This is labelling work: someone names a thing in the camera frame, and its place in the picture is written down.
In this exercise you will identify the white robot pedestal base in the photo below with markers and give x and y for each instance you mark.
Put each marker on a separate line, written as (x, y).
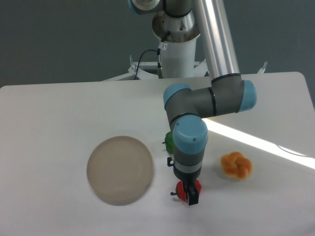
(176, 51)

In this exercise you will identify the red bell pepper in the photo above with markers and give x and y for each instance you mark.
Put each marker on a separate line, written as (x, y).
(180, 191)

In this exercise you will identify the knotted bread roll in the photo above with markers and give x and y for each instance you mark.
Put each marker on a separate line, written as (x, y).
(236, 165)

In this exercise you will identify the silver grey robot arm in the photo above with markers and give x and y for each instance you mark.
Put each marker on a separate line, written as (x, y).
(186, 108)

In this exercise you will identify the beige round plate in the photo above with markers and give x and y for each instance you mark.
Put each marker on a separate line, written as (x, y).
(119, 170)

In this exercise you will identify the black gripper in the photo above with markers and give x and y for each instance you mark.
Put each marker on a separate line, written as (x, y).
(187, 169)

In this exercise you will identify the green bell pepper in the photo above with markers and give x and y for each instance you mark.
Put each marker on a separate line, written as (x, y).
(168, 141)

